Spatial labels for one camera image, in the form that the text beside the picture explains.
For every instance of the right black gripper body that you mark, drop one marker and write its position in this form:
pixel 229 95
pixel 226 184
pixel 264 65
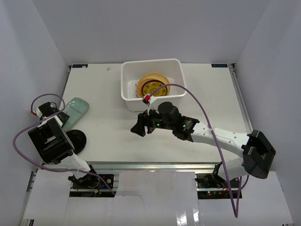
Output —
pixel 153 121

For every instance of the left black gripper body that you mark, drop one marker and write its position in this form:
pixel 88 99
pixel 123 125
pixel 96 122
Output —
pixel 60 117

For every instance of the mint green rectangular plate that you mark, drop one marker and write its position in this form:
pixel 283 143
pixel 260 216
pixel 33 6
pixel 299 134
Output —
pixel 75 109

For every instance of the dark yellow patterned plate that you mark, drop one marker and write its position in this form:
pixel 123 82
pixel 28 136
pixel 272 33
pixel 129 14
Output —
pixel 151 86

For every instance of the beige round plate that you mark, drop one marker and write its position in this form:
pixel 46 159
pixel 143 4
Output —
pixel 150 77

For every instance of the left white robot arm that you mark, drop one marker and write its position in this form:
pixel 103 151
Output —
pixel 58 147

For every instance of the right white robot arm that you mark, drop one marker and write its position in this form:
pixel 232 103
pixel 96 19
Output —
pixel 255 153

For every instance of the white plastic bin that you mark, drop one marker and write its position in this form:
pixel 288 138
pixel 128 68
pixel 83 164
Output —
pixel 133 71

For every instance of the black round plate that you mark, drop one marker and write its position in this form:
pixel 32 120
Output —
pixel 78 139

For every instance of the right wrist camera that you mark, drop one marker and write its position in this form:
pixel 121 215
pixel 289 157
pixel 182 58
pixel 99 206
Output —
pixel 150 101

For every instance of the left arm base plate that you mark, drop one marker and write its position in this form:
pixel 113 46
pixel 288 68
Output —
pixel 98 190

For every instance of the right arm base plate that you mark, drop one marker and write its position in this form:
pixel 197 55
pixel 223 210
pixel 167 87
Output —
pixel 211 189

